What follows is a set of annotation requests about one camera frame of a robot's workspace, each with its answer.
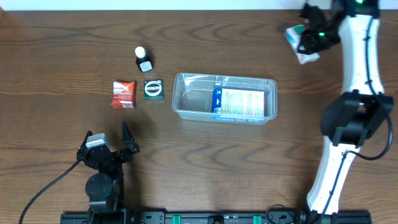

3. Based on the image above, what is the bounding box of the white green medicine box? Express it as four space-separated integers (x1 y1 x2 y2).
285 24 320 65

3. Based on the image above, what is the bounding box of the dark syrup bottle white cap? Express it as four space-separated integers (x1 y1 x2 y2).
134 46 154 72

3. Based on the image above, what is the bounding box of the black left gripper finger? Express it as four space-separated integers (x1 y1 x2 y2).
81 130 93 149
122 121 136 146

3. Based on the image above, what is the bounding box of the blue fever patch box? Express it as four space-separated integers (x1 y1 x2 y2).
211 88 265 119

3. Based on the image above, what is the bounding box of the clear plastic container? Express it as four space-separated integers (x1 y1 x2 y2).
172 73 277 125

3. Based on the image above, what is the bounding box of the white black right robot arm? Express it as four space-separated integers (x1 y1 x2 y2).
297 0 394 223

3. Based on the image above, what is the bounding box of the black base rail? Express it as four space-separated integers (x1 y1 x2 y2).
60 210 373 224

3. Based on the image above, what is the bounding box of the red Panadol box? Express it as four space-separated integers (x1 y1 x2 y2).
111 81 136 109

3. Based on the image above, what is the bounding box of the green Zam-Buk box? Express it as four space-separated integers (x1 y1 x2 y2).
144 80 164 100

